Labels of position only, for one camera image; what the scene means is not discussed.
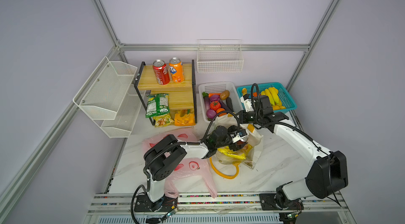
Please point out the red cola can middle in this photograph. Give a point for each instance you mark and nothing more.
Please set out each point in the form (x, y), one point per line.
(161, 72)

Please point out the purple onion back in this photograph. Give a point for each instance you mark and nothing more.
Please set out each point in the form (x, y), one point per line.
(215, 98)

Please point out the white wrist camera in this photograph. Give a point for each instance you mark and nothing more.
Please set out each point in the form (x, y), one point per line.
(247, 102)
(241, 136)

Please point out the orange soda can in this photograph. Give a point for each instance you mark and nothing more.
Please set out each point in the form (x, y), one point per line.
(176, 70)

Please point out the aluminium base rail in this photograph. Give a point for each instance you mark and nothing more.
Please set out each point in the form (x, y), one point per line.
(227, 208)

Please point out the green snack bag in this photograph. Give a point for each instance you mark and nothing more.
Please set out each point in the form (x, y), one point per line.
(157, 105)

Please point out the dark green cucumber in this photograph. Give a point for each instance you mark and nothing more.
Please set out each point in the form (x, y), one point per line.
(229, 104)

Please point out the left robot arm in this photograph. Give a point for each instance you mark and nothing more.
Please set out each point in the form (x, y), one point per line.
(162, 159)

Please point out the orange toy pumpkin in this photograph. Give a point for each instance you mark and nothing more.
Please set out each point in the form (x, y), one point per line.
(221, 111)

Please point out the white canvas tote bag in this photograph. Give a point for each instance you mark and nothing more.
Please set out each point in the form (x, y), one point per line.
(255, 140)

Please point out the red toy tomato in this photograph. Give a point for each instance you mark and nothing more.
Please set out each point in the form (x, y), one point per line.
(215, 105)

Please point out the orange mango gummy bag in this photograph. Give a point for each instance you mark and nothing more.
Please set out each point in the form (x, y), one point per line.
(185, 118)

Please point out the brown potato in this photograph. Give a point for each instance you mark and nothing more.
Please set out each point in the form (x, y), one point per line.
(224, 95)

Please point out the yellow potato chips bag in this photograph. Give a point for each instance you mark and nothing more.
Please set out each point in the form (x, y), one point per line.
(240, 154)

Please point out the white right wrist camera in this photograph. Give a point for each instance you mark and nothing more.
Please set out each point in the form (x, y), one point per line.
(247, 102)

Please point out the pink plastic grocery bag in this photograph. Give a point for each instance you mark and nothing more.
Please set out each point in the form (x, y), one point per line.
(188, 167)

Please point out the white plastic vegetable basket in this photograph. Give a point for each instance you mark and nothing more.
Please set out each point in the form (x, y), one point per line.
(219, 87)

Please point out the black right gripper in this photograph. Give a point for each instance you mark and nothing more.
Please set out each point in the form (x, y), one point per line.
(241, 117)

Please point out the yellow banana bunch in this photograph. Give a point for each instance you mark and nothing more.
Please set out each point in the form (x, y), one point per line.
(272, 94)

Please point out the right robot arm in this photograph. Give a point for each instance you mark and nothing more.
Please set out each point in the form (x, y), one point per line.
(328, 170)

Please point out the teal plastic fruit basket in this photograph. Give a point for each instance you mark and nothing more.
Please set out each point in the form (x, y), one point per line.
(285, 98)

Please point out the dark purple eggplant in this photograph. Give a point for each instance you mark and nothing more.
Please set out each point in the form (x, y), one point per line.
(224, 106)

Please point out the purple onion front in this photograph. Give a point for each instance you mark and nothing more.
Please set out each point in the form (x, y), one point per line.
(210, 114)

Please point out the white mesh wall rack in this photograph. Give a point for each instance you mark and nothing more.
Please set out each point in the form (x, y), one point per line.
(109, 99)

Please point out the yellow corn chips bag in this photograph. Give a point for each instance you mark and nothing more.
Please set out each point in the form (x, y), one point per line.
(163, 120)

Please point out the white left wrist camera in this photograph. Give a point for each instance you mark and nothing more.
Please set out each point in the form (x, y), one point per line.
(241, 136)

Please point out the black frame wooden shelf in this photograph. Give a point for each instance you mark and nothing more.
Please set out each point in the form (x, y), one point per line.
(181, 95)

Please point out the light purple eggplant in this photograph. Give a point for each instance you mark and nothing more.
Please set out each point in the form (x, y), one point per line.
(206, 101)

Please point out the white wire wall basket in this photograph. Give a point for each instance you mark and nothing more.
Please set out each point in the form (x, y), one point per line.
(219, 56)

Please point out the purple onion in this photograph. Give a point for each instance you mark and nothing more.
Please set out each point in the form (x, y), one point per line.
(210, 114)
(215, 98)

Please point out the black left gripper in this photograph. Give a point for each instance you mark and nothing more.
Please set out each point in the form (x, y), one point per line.
(230, 128)

